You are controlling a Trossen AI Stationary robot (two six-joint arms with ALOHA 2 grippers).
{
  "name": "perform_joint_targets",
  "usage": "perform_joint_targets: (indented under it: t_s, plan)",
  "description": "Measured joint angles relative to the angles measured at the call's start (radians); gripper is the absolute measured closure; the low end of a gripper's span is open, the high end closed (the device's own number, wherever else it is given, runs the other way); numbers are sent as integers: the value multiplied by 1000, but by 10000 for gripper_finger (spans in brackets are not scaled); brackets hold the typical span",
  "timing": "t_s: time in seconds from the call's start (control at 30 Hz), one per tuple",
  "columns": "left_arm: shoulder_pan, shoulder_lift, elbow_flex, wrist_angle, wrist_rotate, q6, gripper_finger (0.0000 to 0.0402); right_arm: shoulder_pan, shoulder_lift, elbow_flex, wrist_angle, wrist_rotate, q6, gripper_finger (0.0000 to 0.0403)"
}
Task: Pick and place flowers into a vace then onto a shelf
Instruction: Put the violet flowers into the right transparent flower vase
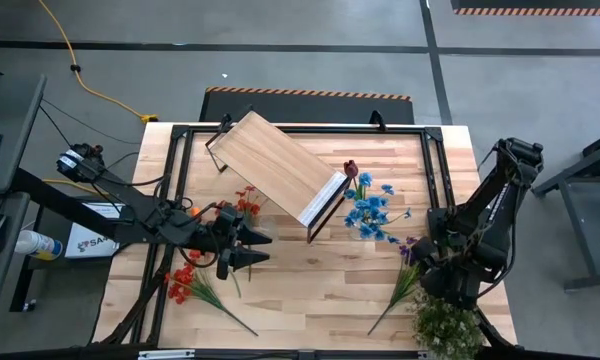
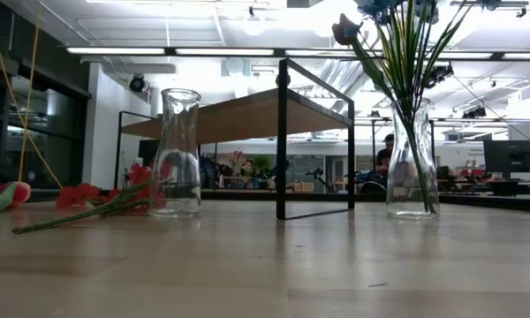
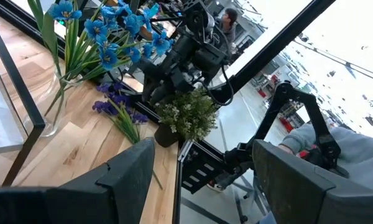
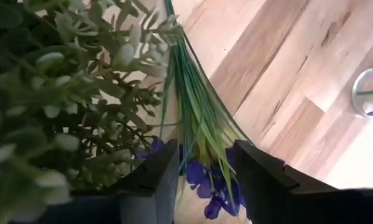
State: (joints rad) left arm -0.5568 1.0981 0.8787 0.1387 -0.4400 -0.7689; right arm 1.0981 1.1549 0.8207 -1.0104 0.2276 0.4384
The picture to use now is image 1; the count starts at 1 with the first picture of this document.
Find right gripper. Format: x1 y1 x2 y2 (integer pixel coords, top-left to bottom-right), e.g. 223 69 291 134
412 237 484 309

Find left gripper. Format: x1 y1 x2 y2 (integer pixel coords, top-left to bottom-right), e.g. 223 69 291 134
199 204 274 281

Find clear glass vase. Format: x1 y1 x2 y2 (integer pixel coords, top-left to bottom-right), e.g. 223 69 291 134
348 219 381 242
252 215 280 242

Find purple artificial flower bunch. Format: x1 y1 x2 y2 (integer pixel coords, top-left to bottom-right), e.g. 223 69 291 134
367 235 422 336

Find red artificial flower bunch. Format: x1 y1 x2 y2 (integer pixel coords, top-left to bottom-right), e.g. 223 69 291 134
165 248 260 337
214 185 270 282

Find blue artificial flower bunch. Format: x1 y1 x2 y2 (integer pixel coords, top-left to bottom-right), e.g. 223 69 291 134
343 172 412 241

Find green bush with white blossoms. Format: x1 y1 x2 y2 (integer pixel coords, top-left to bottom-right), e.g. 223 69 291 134
410 288 485 360

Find black mat orange striped edge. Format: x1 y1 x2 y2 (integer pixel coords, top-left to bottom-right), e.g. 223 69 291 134
452 0 600 16
199 86 415 125

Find black metal stand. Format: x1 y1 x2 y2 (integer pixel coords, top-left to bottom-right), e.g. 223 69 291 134
531 127 600 292

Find white printed cardboard box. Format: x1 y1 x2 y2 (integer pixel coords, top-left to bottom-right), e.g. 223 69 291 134
63 201 127 260

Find black metal beam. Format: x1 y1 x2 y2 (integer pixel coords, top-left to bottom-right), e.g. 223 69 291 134
9 167 131 241

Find white bottle blue yellow label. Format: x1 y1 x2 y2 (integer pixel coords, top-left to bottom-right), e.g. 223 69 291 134
14 229 64 261

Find dark grey desk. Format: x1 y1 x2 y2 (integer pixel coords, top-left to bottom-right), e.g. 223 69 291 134
0 74 49 312

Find wooden shelf black metal frame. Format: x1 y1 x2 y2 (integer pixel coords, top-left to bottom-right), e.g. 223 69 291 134
204 104 354 245

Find silver metal bracket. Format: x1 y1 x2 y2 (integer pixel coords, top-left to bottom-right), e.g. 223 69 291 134
138 349 196 360

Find black metal table frame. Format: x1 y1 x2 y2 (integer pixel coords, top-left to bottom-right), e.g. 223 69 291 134
92 123 519 360

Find yellow cable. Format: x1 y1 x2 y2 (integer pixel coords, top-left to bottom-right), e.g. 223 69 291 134
36 0 160 197

